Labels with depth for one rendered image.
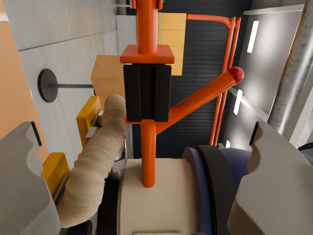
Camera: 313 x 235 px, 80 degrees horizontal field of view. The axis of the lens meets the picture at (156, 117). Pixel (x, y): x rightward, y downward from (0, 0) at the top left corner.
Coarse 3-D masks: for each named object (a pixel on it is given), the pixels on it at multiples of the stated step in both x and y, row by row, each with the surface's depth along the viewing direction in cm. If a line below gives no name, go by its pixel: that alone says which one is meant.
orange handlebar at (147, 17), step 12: (132, 0) 18; (144, 0) 18; (156, 0) 19; (144, 12) 19; (156, 12) 19; (144, 24) 19; (156, 24) 20; (144, 36) 20; (156, 36) 20; (144, 48) 20; (156, 48) 21; (144, 132) 26; (144, 144) 27; (144, 156) 28; (144, 168) 29; (144, 180) 31
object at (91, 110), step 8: (96, 96) 41; (88, 104) 37; (96, 104) 39; (80, 112) 34; (88, 112) 35; (96, 112) 39; (80, 120) 33; (88, 120) 34; (96, 120) 38; (80, 128) 34; (88, 128) 34; (80, 136) 35
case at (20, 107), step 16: (0, 32) 37; (0, 48) 37; (16, 48) 41; (0, 64) 37; (16, 64) 41; (0, 80) 37; (16, 80) 41; (0, 96) 37; (16, 96) 41; (0, 112) 37; (16, 112) 42; (32, 112) 47; (0, 128) 37
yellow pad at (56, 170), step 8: (56, 152) 25; (48, 160) 23; (56, 160) 23; (64, 160) 25; (48, 168) 22; (56, 168) 23; (64, 168) 25; (48, 176) 21; (56, 176) 23; (64, 176) 24; (48, 184) 21; (56, 184) 23; (64, 184) 24; (56, 192) 22; (56, 200) 22; (80, 224) 25; (88, 224) 25; (64, 232) 24; (72, 232) 24; (80, 232) 24; (88, 232) 25
